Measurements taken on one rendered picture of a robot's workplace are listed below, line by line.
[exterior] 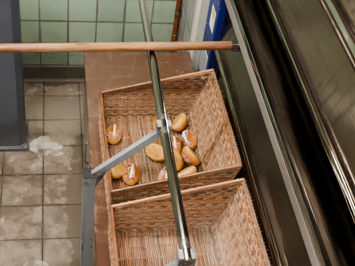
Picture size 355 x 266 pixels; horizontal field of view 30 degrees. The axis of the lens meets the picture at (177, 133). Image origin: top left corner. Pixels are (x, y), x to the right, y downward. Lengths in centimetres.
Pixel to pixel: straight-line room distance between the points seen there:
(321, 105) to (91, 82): 154
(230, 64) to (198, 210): 59
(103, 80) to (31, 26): 81
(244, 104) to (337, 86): 78
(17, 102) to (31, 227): 61
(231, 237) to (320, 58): 84
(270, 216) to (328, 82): 58
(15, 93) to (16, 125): 22
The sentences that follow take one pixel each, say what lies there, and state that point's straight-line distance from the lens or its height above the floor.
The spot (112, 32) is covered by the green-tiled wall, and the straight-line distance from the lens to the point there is 377.
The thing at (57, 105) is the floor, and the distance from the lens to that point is 379.
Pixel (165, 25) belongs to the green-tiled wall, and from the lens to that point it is 377.
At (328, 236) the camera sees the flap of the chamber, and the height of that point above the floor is 141.
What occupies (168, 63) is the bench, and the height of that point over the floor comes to 58.
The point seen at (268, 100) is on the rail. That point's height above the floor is 144.
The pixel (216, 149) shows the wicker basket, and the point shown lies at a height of 73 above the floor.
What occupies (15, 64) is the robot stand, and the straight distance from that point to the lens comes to 317.
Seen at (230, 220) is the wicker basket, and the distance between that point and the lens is 240.
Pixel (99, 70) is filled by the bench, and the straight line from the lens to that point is 312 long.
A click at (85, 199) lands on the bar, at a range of 222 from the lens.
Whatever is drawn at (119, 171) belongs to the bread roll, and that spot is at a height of 64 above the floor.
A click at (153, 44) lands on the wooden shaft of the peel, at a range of 226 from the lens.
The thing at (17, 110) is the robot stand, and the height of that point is 28.
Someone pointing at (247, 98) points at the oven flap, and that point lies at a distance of 242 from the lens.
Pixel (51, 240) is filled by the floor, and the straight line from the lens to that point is 316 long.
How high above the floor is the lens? 255
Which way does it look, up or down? 44 degrees down
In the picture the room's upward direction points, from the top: 10 degrees clockwise
